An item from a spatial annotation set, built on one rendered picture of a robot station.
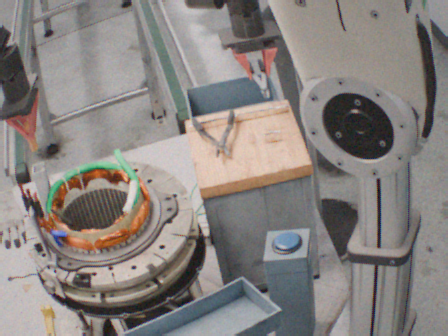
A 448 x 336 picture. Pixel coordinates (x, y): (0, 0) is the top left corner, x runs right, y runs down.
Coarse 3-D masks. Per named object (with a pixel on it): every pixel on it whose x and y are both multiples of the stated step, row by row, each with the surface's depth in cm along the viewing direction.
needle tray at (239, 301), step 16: (224, 288) 141; (240, 288) 143; (256, 288) 140; (192, 304) 139; (208, 304) 141; (224, 304) 143; (240, 304) 143; (256, 304) 142; (272, 304) 136; (160, 320) 137; (176, 320) 139; (192, 320) 141; (208, 320) 141; (224, 320) 140; (240, 320) 140; (256, 320) 139; (272, 320) 135
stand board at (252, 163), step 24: (240, 120) 174; (264, 120) 173; (288, 120) 172; (192, 144) 170; (240, 144) 168; (264, 144) 167; (288, 144) 166; (216, 168) 164; (240, 168) 163; (264, 168) 162; (288, 168) 161; (312, 168) 162; (216, 192) 162
